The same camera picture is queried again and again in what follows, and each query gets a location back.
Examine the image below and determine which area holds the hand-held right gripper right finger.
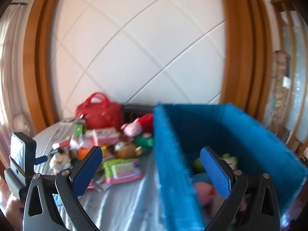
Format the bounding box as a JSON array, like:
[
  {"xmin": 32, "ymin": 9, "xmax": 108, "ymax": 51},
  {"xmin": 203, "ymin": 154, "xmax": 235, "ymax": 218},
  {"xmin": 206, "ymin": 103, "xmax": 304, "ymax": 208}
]
[{"xmin": 200, "ymin": 146, "xmax": 281, "ymax": 231}]

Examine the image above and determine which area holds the white and black plush toy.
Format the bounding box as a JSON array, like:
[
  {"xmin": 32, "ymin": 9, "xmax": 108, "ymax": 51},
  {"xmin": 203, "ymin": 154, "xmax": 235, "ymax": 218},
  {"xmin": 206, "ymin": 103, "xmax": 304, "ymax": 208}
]
[{"xmin": 49, "ymin": 149, "xmax": 73, "ymax": 174}]

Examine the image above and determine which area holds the black box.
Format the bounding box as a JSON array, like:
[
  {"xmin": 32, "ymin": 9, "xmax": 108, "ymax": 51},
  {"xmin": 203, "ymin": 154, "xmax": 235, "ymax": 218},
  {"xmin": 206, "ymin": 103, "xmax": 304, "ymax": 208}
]
[{"xmin": 121, "ymin": 104, "xmax": 156, "ymax": 123}]

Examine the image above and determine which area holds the brown bear plush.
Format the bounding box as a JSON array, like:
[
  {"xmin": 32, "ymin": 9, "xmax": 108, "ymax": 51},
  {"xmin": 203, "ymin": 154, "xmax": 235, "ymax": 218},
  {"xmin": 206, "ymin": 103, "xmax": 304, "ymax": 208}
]
[{"xmin": 113, "ymin": 141, "xmax": 143, "ymax": 160}]

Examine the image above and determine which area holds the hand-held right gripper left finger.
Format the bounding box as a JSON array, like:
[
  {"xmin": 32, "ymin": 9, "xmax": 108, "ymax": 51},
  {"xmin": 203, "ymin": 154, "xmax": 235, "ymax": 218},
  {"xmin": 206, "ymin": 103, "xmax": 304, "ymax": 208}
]
[{"xmin": 23, "ymin": 146, "xmax": 103, "ymax": 231}]

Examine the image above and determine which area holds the pale curtain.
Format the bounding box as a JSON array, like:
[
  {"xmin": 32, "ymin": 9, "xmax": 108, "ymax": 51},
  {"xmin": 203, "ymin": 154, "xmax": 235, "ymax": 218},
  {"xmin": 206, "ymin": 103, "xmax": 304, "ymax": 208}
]
[{"xmin": 0, "ymin": 3, "xmax": 27, "ymax": 135}]

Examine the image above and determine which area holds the green and white box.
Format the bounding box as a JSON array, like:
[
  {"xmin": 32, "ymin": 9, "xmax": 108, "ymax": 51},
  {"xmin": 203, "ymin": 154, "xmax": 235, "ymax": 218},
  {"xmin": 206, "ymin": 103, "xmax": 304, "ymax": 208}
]
[{"xmin": 73, "ymin": 122, "xmax": 87, "ymax": 136}]

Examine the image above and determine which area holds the pig plush with teal shirt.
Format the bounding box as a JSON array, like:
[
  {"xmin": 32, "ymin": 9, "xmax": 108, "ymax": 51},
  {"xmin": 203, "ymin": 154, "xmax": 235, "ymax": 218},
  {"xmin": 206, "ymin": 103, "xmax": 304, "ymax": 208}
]
[{"xmin": 192, "ymin": 174, "xmax": 227, "ymax": 212}]

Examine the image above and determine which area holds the wooden wall trim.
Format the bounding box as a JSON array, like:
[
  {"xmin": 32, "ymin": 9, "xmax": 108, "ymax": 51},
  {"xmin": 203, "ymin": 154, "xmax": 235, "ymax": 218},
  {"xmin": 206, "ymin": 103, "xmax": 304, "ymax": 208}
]
[
  {"xmin": 218, "ymin": 0, "xmax": 272, "ymax": 126},
  {"xmin": 23, "ymin": 0, "xmax": 80, "ymax": 133}
]

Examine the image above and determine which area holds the patterned hanging cloth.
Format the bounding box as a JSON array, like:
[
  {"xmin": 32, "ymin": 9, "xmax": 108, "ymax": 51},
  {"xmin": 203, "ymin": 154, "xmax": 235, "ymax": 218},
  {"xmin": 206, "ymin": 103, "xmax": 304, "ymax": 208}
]
[{"xmin": 263, "ymin": 50, "xmax": 291, "ymax": 135}]

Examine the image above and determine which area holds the person's left hand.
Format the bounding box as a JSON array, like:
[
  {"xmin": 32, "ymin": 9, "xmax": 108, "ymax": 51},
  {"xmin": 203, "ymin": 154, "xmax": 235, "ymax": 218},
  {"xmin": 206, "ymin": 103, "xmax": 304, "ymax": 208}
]
[{"xmin": 6, "ymin": 196, "xmax": 24, "ymax": 224}]

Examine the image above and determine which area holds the pig plush with red hat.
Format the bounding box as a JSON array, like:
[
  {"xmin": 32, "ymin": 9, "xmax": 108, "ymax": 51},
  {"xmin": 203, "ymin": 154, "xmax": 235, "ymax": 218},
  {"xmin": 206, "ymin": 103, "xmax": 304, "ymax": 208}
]
[{"xmin": 120, "ymin": 113, "xmax": 155, "ymax": 149}]

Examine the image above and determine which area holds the desktop with pale blue cloth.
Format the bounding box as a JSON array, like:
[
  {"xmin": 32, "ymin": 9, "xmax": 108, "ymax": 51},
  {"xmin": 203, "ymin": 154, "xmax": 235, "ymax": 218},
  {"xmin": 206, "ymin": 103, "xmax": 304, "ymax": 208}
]
[{"xmin": 31, "ymin": 120, "xmax": 169, "ymax": 231}]

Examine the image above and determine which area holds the red handbag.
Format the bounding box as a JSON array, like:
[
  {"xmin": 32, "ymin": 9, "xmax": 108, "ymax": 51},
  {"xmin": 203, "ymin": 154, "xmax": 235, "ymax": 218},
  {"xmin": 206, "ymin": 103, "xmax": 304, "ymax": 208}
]
[{"xmin": 75, "ymin": 92, "xmax": 123, "ymax": 131}]

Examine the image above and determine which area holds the small white packet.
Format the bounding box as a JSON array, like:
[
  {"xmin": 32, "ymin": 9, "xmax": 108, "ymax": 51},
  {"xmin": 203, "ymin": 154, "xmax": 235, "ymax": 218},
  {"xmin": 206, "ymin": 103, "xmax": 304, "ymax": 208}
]
[{"xmin": 88, "ymin": 176, "xmax": 111, "ymax": 192}]

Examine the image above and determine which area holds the frosted glass partition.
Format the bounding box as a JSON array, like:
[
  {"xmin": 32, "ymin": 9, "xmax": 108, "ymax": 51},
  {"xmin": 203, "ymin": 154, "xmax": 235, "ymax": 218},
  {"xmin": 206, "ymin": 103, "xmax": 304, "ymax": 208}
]
[{"xmin": 271, "ymin": 0, "xmax": 308, "ymax": 159}]

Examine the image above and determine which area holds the pink and white box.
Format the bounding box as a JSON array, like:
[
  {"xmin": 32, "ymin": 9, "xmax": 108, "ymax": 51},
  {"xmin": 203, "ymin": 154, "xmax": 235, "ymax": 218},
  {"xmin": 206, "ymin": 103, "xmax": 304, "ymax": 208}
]
[{"xmin": 52, "ymin": 140, "xmax": 73, "ymax": 150}]

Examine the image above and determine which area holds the pink and green packet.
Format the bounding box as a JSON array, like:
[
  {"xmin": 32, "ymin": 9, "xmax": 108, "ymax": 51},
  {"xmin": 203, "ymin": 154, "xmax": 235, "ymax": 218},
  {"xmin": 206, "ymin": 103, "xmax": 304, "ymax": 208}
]
[{"xmin": 102, "ymin": 158, "xmax": 145, "ymax": 184}]

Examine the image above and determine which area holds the green frog plush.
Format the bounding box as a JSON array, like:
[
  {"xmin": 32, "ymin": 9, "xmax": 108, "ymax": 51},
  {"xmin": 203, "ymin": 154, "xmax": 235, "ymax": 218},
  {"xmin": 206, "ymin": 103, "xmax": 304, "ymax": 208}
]
[{"xmin": 194, "ymin": 153, "xmax": 239, "ymax": 174}]

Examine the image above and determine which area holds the orange object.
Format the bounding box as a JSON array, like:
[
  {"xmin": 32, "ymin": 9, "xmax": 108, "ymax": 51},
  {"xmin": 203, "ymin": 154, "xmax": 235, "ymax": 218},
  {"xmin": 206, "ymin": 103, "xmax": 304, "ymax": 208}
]
[{"xmin": 77, "ymin": 148, "xmax": 90, "ymax": 159}]

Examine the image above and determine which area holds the blue plastic crate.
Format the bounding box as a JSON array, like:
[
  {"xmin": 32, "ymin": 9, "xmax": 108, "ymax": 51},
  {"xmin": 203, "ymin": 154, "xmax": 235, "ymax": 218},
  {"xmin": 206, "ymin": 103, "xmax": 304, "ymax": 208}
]
[{"xmin": 153, "ymin": 103, "xmax": 304, "ymax": 231}]

